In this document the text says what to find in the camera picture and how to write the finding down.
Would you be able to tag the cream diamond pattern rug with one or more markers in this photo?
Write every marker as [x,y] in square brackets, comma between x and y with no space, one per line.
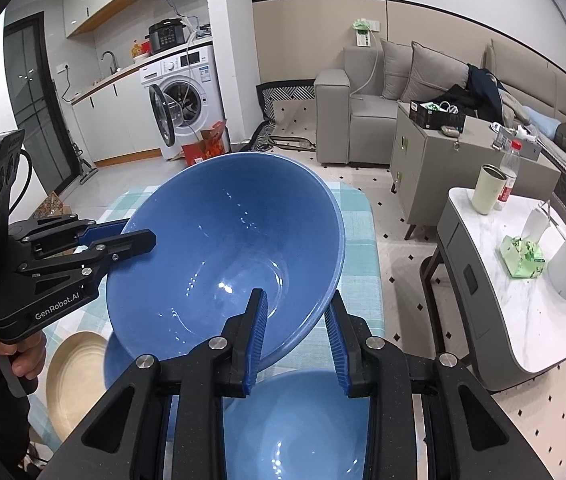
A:
[398,280]

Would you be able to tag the grey side cabinet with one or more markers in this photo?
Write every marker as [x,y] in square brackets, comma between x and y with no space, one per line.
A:
[463,185]

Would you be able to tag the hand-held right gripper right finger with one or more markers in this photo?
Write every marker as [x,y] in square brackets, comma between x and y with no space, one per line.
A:
[338,355]

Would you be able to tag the beige plate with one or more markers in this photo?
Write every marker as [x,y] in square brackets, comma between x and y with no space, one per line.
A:
[73,385]

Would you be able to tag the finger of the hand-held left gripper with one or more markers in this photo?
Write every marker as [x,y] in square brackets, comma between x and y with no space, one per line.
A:
[133,245]
[100,232]

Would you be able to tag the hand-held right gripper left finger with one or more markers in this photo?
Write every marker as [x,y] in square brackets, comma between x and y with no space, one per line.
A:
[258,340]

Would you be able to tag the green packet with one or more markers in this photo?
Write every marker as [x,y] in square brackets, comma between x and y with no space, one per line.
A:
[523,257]

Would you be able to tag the grey sofa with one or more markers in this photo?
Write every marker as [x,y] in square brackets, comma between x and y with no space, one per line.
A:
[333,120]

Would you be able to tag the person's left hand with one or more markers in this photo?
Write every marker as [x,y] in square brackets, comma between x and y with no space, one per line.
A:
[30,360]

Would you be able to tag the metal kitchen faucet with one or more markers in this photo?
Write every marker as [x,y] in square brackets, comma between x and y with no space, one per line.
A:
[114,64]

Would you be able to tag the red cardboard box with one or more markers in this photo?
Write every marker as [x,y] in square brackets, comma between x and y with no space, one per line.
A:
[203,152]

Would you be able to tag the light blue cloth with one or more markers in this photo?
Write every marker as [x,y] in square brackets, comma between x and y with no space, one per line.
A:
[543,121]

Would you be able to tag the grey pillow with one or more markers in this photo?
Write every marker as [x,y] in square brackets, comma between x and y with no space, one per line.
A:
[395,70]
[433,75]

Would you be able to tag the cream tumbler cup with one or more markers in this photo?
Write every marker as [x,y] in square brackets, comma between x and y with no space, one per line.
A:
[485,192]

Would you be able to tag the white kitchen base cabinets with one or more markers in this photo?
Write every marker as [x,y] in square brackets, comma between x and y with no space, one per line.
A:
[123,115]

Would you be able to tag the black box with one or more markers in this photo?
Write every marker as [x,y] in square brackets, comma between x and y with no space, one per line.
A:
[433,117]

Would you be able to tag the small dark case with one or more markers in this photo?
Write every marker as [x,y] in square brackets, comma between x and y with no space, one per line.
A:
[450,130]

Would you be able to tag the black pressure cooker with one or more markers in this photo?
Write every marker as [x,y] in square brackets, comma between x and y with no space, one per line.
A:
[165,37]

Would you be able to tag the dark jacket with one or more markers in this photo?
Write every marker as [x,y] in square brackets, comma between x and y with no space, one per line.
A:
[483,90]

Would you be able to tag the white wall control panel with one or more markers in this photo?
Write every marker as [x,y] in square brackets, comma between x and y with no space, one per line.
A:
[365,35]

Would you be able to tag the grey floor mop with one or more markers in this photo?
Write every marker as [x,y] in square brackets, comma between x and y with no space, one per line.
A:
[88,175]

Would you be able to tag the white marble coffee table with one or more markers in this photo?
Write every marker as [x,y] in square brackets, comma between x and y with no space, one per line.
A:
[513,300]

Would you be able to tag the white washing machine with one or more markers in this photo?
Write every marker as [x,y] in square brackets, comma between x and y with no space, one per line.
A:
[203,95]

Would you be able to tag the white paper bag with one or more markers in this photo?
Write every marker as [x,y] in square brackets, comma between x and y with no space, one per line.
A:
[535,225]

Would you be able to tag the yellow bottle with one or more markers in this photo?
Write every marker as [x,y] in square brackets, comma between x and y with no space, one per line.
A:
[137,51]

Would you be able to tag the red label water bottle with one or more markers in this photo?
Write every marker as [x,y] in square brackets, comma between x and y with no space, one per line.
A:
[509,175]

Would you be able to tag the dark glass door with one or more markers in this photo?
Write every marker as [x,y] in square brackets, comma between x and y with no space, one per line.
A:
[38,110]

